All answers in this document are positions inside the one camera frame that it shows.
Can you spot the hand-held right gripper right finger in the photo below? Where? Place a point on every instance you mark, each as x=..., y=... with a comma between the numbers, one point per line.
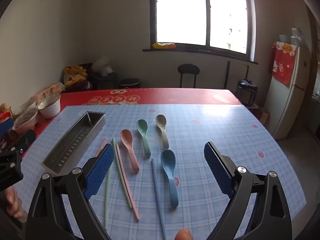
x=220, y=172

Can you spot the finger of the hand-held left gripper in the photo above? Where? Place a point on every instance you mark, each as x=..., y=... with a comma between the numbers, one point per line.
x=11, y=170
x=6, y=127

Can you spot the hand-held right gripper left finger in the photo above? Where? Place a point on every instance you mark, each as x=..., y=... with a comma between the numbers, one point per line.
x=98, y=172

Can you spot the stainless steel utensil tray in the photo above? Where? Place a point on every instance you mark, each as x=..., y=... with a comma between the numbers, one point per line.
x=72, y=145

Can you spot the pink spoon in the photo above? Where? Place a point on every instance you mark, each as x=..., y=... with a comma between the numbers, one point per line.
x=128, y=140

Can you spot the blue spoon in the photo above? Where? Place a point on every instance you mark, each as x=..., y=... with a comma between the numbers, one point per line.
x=168, y=161

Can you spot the green spoon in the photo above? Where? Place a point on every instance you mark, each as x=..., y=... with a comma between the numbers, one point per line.
x=143, y=128

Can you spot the blue chopstick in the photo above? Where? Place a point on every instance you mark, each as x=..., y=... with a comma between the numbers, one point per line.
x=157, y=195

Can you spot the beige spoon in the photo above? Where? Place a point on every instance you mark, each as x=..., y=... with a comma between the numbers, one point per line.
x=161, y=122

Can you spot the person's left hand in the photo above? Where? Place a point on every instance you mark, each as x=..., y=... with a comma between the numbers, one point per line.
x=13, y=205

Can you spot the red packet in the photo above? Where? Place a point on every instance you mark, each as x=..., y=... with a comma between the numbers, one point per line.
x=3, y=116

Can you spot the glass bowl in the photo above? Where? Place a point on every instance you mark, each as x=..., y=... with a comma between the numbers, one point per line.
x=25, y=123

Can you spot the clear plastic bowl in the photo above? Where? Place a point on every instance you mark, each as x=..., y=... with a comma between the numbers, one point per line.
x=26, y=106

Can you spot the blue plaid table mat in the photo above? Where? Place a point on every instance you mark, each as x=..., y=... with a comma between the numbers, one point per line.
x=225, y=130

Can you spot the white textured bowl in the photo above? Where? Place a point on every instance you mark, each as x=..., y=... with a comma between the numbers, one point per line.
x=50, y=108

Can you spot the printed snack box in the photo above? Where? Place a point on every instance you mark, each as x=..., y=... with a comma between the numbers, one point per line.
x=47, y=90

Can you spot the cardboard box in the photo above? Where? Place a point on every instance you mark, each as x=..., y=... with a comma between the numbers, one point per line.
x=265, y=117

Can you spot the reddish brown round object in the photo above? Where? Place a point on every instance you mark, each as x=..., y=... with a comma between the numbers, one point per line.
x=183, y=235

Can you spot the pile of yellow and maroon clothes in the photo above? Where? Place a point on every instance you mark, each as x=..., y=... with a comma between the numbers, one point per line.
x=75, y=76

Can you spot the red printed table mat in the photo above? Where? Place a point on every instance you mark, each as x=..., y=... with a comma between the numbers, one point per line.
x=175, y=96

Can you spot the black pressure cooker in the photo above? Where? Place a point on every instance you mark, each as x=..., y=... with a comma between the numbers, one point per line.
x=247, y=87

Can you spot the black armchair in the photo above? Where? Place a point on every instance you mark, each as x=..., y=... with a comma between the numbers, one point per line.
x=106, y=81

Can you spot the black trash bin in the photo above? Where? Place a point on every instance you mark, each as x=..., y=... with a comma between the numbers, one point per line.
x=129, y=83

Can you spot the white refrigerator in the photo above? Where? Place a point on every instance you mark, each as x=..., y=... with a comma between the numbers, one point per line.
x=287, y=105

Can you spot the white plastic bag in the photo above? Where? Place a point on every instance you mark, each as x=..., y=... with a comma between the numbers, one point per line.
x=102, y=66

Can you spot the black round stool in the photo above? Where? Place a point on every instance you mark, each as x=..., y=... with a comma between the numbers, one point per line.
x=188, y=69

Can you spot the red printed hanging cloth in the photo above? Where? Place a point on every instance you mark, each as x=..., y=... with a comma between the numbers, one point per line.
x=283, y=65

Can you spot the yellow object on sill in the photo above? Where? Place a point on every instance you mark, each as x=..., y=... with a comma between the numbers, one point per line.
x=163, y=45

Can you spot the clear plastic containers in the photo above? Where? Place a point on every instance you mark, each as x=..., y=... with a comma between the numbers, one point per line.
x=292, y=37

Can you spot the window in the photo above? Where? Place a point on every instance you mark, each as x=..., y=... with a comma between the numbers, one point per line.
x=180, y=10

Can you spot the dark folding frame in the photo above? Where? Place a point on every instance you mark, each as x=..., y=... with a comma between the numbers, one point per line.
x=228, y=75

